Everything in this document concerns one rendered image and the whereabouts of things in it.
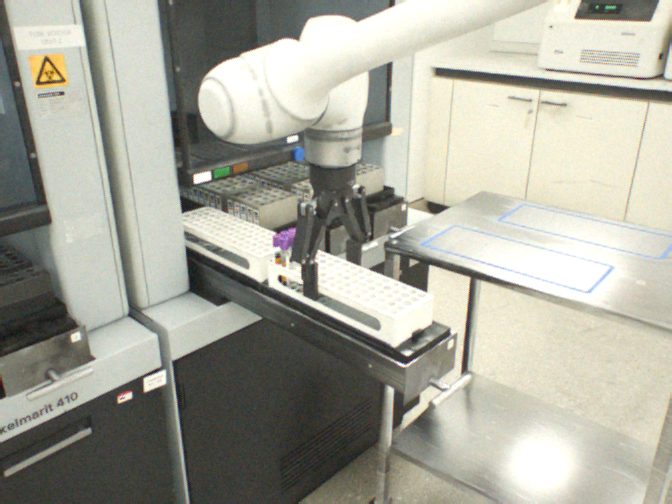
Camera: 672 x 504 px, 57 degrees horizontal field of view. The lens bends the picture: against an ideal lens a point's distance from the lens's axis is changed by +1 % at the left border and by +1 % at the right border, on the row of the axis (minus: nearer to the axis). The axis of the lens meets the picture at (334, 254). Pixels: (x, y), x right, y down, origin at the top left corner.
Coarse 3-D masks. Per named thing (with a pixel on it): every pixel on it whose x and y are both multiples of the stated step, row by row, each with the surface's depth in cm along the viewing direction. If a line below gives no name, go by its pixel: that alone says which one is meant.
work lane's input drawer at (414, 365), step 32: (192, 256) 126; (224, 288) 119; (256, 288) 113; (288, 320) 107; (320, 320) 103; (352, 352) 98; (384, 352) 94; (416, 352) 92; (448, 352) 98; (416, 384) 94; (448, 384) 95
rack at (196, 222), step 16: (208, 208) 135; (192, 224) 126; (208, 224) 127; (224, 224) 126; (240, 224) 126; (192, 240) 132; (208, 240) 121; (224, 240) 119; (240, 240) 119; (256, 240) 119; (272, 240) 118; (224, 256) 125; (240, 256) 125; (256, 256) 111; (272, 256) 113; (256, 272) 113
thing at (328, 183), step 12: (312, 168) 96; (324, 168) 95; (336, 168) 95; (348, 168) 95; (312, 180) 97; (324, 180) 95; (336, 180) 95; (348, 180) 96; (324, 192) 97; (336, 192) 98; (348, 192) 101; (324, 204) 97; (324, 216) 99; (336, 216) 100
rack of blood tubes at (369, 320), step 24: (336, 264) 108; (288, 288) 108; (336, 288) 101; (360, 288) 100; (384, 288) 101; (408, 288) 100; (336, 312) 100; (360, 312) 104; (384, 312) 93; (408, 312) 93; (384, 336) 94; (408, 336) 95
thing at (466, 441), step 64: (448, 256) 122; (512, 256) 122; (576, 256) 122; (640, 256) 122; (640, 320) 100; (384, 384) 143; (384, 448) 150; (448, 448) 150; (512, 448) 150; (576, 448) 150; (640, 448) 150
